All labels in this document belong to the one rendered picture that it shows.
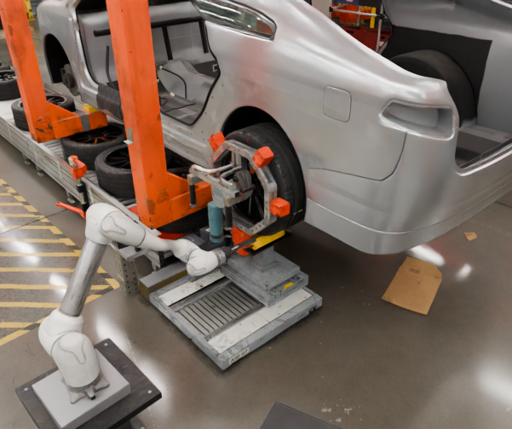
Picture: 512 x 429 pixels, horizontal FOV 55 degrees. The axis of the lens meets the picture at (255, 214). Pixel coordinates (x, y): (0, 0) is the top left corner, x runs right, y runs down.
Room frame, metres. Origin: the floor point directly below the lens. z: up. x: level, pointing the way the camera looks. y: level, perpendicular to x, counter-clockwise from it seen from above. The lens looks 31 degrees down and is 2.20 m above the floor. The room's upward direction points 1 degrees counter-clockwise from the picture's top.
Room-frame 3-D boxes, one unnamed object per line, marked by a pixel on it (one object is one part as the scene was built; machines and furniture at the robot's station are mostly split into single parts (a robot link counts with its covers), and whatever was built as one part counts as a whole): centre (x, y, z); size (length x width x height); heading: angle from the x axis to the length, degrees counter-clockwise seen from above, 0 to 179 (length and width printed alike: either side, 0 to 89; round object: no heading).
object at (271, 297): (2.71, -0.05, 0.13); 0.50 x 0.36 x 0.10; 41
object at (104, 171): (3.86, 1.02, 0.39); 0.66 x 0.66 x 0.24
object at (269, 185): (2.59, 0.08, 0.85); 0.54 x 0.07 x 0.54; 41
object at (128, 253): (2.68, 0.86, 0.44); 0.43 x 0.17 x 0.03; 41
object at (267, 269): (2.71, -0.05, 0.32); 0.40 x 0.30 x 0.28; 41
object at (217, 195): (2.55, 0.13, 0.85); 0.21 x 0.14 x 0.14; 131
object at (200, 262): (2.14, 0.30, 0.64); 0.16 x 0.13 x 0.11; 130
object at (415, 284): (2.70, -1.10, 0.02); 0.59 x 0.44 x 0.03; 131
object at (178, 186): (2.99, 0.40, 0.69); 0.52 x 0.17 x 0.35; 131
